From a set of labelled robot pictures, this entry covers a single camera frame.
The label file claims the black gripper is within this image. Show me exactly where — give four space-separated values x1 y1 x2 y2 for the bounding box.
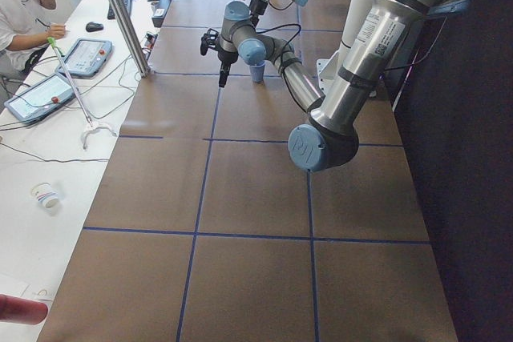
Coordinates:
216 43 237 87
249 0 268 26

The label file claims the blue ribbed plastic cup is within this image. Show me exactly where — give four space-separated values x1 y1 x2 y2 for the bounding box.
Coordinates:
249 61 265 83

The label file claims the white paper cup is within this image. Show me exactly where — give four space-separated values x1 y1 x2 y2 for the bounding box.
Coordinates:
30 182 60 209

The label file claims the black computer mouse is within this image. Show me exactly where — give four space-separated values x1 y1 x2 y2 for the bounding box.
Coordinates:
85 22 104 33

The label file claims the teach pendant far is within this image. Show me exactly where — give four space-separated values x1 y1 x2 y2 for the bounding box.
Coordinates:
63 38 113 78

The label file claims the teach pendant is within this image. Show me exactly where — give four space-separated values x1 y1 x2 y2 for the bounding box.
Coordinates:
4 74 75 123
63 38 113 78

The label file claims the reacher grabber tool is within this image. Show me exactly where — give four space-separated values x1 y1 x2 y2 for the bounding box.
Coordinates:
47 37 118 150

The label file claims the teach pendant near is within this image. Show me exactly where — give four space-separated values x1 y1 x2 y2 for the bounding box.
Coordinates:
4 74 75 123

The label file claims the seated person white shirt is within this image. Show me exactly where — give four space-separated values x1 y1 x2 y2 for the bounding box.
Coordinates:
1 0 67 74

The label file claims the red cylinder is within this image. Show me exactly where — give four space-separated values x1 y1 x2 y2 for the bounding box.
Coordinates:
0 294 48 325

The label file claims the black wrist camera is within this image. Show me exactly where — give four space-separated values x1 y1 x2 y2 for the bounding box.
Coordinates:
200 28 219 56

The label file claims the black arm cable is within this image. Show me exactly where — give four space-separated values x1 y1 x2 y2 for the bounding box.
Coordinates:
264 0 297 11
256 22 305 78

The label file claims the white pedestal column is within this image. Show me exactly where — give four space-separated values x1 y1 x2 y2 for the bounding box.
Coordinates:
317 0 372 95

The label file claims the aluminium frame post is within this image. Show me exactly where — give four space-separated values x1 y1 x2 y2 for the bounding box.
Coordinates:
108 0 150 78

